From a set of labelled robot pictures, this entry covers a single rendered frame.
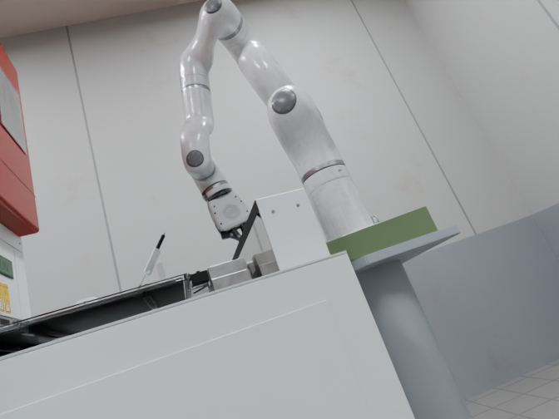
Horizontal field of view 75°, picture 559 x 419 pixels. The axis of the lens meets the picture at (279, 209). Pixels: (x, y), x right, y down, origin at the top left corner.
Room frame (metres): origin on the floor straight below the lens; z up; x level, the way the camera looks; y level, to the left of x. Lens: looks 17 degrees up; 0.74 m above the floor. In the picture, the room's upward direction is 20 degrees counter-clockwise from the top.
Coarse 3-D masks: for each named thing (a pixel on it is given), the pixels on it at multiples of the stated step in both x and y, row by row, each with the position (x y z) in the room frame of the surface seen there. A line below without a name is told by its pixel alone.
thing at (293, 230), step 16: (288, 192) 0.61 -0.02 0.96; (304, 192) 0.62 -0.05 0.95; (272, 208) 0.60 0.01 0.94; (288, 208) 0.61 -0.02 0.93; (304, 208) 0.62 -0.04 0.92; (272, 224) 0.60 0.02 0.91; (288, 224) 0.61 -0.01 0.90; (304, 224) 0.61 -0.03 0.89; (272, 240) 0.59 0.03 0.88; (288, 240) 0.60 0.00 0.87; (304, 240) 0.61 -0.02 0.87; (320, 240) 0.62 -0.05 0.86; (288, 256) 0.60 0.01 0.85; (304, 256) 0.61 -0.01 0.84; (320, 256) 0.62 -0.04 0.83
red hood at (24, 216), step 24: (0, 48) 0.83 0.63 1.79; (0, 72) 0.80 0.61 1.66; (0, 96) 0.78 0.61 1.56; (0, 120) 0.77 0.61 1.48; (0, 144) 0.75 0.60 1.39; (24, 144) 0.92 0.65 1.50; (0, 168) 0.74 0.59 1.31; (24, 168) 0.89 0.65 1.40; (0, 192) 0.72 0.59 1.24; (24, 192) 0.87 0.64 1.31; (0, 216) 0.79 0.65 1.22; (24, 216) 0.85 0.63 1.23
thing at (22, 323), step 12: (180, 276) 0.69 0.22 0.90; (132, 288) 0.66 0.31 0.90; (144, 288) 0.66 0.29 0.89; (156, 288) 0.68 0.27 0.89; (96, 300) 0.64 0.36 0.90; (108, 300) 0.64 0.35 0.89; (60, 312) 0.62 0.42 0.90; (72, 312) 0.63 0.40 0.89; (12, 324) 0.59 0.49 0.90; (24, 324) 0.60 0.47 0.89
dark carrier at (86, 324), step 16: (160, 288) 0.71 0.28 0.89; (176, 288) 0.77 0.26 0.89; (112, 304) 0.70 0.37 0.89; (128, 304) 0.75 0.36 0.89; (144, 304) 0.81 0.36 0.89; (160, 304) 0.88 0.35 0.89; (64, 320) 0.68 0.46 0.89; (80, 320) 0.73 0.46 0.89; (96, 320) 0.79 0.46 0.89; (112, 320) 0.86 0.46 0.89; (0, 336) 0.62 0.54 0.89; (16, 336) 0.67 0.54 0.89
